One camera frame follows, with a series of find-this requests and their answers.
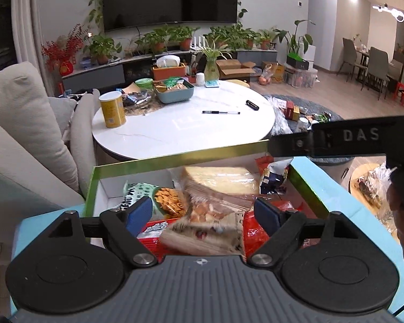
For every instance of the round wooden tray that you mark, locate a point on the round wooden tray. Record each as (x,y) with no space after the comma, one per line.
(357,178)

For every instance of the red plastic snack packet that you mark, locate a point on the red plastic snack packet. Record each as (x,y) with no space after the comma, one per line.
(256,232)

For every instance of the plastic bag of oranges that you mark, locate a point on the plastic bag of oranges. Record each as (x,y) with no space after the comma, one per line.
(266,75)

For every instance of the clear printed snack packet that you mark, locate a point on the clear printed snack packet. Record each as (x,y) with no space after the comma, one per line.
(208,232)

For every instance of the yellow carton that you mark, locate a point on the yellow carton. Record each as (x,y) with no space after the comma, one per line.
(280,72)

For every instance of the green white cracker packet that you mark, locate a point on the green white cracker packet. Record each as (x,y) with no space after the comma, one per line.
(165,200)

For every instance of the white curtain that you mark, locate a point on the white curtain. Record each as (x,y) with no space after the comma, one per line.
(30,23)

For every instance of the orange tissue box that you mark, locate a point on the orange tissue box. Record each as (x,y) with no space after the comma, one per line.
(168,72)

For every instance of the sliced bread packet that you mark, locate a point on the sliced bread packet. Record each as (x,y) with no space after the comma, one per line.
(222,180)

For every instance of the small black lighter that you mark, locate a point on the small black lighter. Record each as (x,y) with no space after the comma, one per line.
(252,105)

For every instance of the black pen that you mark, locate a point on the black pen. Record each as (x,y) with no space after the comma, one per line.
(220,112)

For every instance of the yellow canister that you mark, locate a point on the yellow canister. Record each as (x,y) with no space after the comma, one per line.
(111,111)

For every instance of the white router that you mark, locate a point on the white router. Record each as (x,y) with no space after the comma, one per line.
(197,43)

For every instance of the glass vase with plant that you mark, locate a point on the glass vase with plant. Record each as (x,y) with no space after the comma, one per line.
(211,69)

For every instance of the red berry bouquet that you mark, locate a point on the red berry bouquet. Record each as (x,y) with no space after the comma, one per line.
(64,50)

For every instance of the light blue tablecloth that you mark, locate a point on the light blue tablecloth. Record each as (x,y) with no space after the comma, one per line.
(350,205)

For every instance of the foil wrapped food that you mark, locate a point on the foil wrapped food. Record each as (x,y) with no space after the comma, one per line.
(373,185)

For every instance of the spice bottle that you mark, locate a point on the spice bottle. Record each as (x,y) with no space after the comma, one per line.
(302,125)

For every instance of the clear plastic bag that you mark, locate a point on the clear plastic bag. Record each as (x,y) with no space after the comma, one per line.
(279,121)

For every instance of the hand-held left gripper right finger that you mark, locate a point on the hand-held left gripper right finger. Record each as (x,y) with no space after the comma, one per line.
(266,216)

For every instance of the dark blue snack packet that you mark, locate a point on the dark blue snack packet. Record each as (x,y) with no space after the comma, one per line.
(272,178)

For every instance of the potted green plant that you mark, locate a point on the potted green plant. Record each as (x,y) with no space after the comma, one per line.
(265,38)
(165,37)
(102,48)
(232,37)

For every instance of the red stool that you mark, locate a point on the red stool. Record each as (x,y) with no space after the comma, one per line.
(400,91)

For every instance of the black green box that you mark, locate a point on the black green box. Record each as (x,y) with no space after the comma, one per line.
(298,62)

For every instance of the red small box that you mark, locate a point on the red small box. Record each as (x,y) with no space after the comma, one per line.
(291,111)

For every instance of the dark round marble table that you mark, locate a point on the dark round marble table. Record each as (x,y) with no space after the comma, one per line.
(323,107)

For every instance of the wall television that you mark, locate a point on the wall television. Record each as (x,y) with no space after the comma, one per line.
(171,0)

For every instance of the tall leafy plant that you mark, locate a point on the tall leafy plant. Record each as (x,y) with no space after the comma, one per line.
(294,37)

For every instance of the green gift box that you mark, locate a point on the green gift box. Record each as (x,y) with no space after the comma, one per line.
(104,178)

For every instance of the clear storage bin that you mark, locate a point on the clear storage bin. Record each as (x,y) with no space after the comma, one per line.
(301,77)

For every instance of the beige sofa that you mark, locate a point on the beige sofa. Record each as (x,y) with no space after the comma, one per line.
(23,134)

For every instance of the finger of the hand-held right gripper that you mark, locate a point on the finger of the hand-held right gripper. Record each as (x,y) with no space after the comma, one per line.
(288,145)

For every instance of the small white jar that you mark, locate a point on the small white jar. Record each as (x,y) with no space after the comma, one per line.
(200,79)

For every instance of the yellow round stool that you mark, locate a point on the yellow round stool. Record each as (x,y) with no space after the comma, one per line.
(238,82)

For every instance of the open cardboard box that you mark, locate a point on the open cardboard box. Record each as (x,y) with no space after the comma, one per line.
(234,69)

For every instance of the teal snack tray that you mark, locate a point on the teal snack tray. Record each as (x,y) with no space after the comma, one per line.
(175,94)

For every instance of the dark snack wrappers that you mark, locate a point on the dark snack wrappers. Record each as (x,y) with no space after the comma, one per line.
(136,99)

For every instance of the dining table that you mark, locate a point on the dining table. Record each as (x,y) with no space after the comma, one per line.
(399,65)

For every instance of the grey dining chair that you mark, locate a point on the grey dining chair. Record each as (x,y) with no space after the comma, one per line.
(350,55)
(377,65)

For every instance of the grey television cabinet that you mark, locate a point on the grey television cabinet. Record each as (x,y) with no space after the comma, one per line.
(97,75)

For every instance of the white round marble table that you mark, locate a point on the white round marble table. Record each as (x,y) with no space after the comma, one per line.
(188,131)

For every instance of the red white-print snack packet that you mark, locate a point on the red white-print snack packet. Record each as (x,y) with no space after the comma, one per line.
(155,232)

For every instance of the green round lid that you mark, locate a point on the green round lid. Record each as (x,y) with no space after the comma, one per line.
(143,83)

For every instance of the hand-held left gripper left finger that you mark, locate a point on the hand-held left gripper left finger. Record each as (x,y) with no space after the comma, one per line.
(138,213)

